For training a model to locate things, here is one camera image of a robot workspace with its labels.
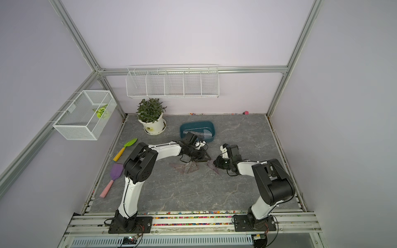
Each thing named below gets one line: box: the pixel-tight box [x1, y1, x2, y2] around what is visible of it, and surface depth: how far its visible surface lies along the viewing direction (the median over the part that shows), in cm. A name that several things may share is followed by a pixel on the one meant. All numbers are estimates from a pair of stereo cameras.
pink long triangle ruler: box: [169, 161, 194, 175], surface depth 95 cm
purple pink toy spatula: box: [99, 163, 125, 198], surface depth 93 cm
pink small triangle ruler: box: [189, 161, 199, 173], surface depth 95 cm
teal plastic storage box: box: [179, 121, 216, 143], surface depth 111 cm
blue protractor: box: [202, 129, 212, 139], surface depth 110 cm
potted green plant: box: [135, 97, 168, 136], surface depth 101 cm
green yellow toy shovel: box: [112, 137, 139, 162], surface depth 101 cm
